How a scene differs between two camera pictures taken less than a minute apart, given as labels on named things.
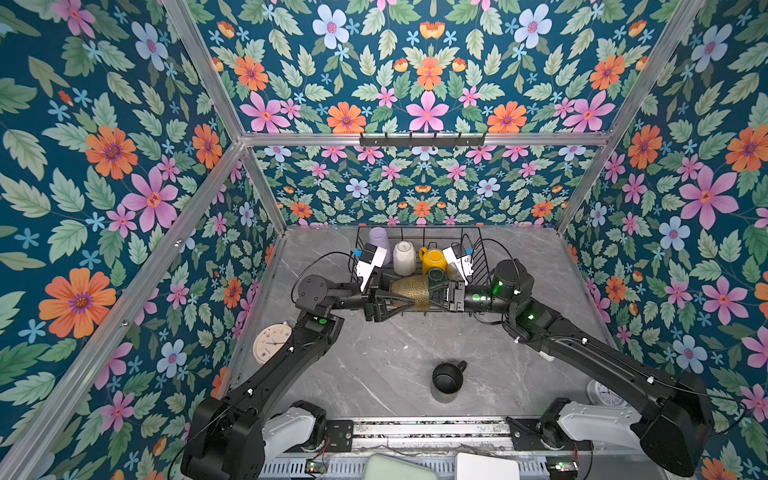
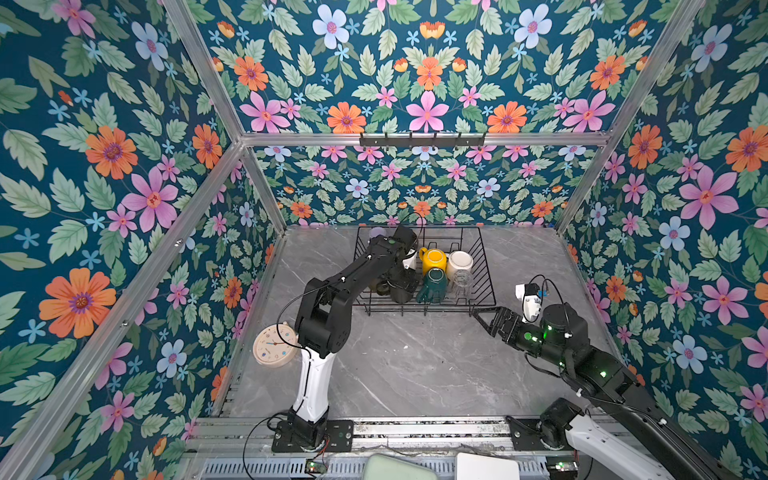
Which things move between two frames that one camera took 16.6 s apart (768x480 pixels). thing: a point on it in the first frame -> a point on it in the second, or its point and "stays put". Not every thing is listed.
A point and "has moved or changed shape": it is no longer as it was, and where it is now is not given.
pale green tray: (383, 467) stays put
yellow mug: (432, 258) stays put
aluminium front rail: (430, 436) stays put
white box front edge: (470, 466) stays put
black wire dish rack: (425, 267) stays put
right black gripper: (457, 295) -> (503, 317)
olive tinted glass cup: (414, 288) has moved or changed shape
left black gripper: (371, 306) -> (406, 282)
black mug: (447, 378) has moved or changed shape
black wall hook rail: (422, 141) stays put
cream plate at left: (268, 339) stays put
